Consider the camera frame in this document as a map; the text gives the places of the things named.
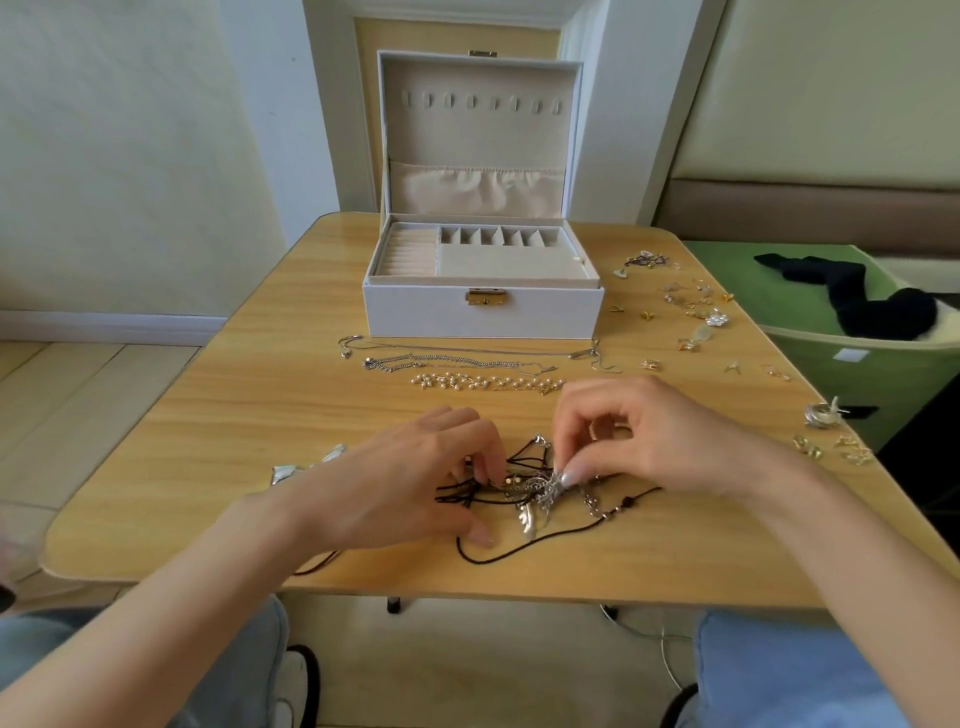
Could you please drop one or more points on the beige padded wall panel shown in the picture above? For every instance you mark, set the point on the beige padded wall panel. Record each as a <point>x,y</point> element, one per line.
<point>825,105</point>

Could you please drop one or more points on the black cloth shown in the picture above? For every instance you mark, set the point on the black cloth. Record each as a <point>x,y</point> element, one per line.
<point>870,308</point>

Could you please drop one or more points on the person's left forearm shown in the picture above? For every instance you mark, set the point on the person's left forearm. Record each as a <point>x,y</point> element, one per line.
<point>165,623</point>

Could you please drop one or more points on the small earrings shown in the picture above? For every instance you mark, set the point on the small earrings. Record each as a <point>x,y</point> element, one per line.
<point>645,260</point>

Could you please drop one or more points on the person's right forearm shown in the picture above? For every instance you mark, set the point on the person's right forearm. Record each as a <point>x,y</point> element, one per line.
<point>863,600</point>

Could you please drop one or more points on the person's left hand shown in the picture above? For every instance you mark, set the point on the person's left hand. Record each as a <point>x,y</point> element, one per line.
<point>398,488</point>

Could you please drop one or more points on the person's white shoe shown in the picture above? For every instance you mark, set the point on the person's white shoe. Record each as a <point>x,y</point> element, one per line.
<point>288,698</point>

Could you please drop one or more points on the person's right hand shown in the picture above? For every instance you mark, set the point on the person's right hand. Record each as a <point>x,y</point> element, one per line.
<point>668,435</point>

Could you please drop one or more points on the white jewelry box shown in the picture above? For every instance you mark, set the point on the white jewelry box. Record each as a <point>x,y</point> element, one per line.
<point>473,128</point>

